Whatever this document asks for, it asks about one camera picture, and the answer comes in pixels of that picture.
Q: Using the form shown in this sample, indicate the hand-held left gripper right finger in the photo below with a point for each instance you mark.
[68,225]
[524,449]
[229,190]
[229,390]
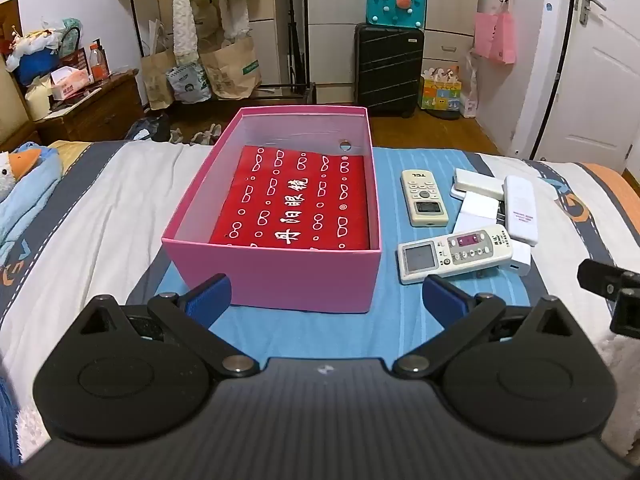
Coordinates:
[442,296]

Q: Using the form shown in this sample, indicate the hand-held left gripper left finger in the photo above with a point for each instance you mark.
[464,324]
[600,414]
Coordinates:
[212,294]

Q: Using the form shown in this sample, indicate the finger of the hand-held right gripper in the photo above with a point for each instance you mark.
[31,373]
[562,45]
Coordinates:
[627,312]
[600,277]

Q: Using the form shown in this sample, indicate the white remote with purple buttons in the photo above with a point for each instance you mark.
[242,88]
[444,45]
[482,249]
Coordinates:
[465,250]

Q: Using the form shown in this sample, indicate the pink cardboard box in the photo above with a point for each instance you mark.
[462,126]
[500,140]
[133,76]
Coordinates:
[275,280]

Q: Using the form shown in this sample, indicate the cream remote control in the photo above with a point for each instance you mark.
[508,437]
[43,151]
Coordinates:
[422,195]

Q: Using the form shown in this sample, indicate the white power bank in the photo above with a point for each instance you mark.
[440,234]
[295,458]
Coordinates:
[520,260]

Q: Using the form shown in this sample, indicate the white flat card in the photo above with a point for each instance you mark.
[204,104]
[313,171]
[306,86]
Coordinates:
[475,210]

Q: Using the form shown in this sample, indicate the white oblong device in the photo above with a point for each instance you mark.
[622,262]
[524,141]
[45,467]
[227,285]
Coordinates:
[520,205]

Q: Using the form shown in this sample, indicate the white oblong case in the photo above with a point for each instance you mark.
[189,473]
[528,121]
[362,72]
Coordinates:
[477,182]

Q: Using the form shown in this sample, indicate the red printed bag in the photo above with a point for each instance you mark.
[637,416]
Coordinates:
[300,200]

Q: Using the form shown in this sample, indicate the slippers on floor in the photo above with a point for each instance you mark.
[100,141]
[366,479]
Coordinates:
[206,135]

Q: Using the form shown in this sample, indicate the dark bag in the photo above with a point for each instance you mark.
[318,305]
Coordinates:
[150,127]

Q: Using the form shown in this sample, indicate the white door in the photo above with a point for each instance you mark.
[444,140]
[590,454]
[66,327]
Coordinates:
[590,85]

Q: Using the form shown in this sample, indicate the white plastic bag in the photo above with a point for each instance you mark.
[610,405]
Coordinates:
[471,100]

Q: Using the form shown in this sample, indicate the colourful gift bag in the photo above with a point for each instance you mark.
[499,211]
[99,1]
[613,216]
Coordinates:
[440,95]

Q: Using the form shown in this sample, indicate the blue duck plush toy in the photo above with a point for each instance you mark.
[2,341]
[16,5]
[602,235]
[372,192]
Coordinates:
[30,195]

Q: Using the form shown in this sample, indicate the white and green bag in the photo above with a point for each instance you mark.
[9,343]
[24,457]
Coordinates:
[187,82]

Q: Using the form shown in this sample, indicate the wooden nightstand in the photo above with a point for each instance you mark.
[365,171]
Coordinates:
[100,110]

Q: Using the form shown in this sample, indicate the black suitcase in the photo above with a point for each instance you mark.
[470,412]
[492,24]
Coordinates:
[387,70]

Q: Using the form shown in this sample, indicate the tissue box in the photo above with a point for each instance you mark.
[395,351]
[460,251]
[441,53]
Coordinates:
[70,82]

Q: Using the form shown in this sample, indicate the orange bottle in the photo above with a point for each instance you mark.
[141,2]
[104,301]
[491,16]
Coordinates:
[99,62]

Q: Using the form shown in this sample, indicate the wooden headboard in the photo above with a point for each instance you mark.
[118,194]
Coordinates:
[12,120]

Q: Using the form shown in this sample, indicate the pink shopping bag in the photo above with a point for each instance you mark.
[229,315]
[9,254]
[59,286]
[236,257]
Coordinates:
[492,35]

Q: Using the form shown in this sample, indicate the black garment rack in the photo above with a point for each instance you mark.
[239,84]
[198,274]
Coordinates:
[304,20]

